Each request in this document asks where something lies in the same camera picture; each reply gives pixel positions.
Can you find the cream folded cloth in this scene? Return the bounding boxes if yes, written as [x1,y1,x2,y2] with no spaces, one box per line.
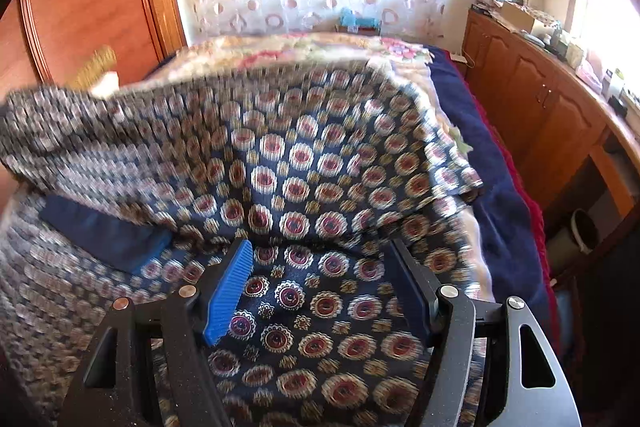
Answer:
[92,72,122,98]

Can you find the navy blue bed sheet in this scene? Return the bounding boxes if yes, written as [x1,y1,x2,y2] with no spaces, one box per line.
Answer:
[430,47,561,358]

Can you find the pink floral blanket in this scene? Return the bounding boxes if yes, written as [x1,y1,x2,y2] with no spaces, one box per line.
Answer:
[165,32,433,80]

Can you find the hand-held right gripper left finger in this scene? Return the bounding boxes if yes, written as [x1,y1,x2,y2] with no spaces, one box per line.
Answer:
[57,238,256,427]

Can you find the wooden framed window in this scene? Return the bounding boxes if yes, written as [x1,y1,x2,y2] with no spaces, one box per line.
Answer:
[570,0,640,98]

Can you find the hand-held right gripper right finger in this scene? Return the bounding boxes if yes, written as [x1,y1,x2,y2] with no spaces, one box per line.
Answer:
[387,237,583,427]

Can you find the blue packet on box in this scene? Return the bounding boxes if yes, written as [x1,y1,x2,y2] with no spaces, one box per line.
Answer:
[337,7,381,34]

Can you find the wooden sideboard cabinet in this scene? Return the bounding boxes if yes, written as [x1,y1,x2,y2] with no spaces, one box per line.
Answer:
[460,7,640,258]

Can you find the navy circle-print pajama top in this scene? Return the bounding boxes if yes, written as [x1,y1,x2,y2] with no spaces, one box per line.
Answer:
[0,57,488,427]

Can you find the open cardboard box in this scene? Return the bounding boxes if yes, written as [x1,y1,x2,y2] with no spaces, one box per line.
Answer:
[500,2,537,34]

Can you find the gold patterned folded cloth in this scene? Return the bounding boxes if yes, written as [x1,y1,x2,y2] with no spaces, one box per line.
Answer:
[70,46,118,90]

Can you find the white waste bin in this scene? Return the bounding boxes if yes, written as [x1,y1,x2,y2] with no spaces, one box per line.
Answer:
[547,207,601,278]

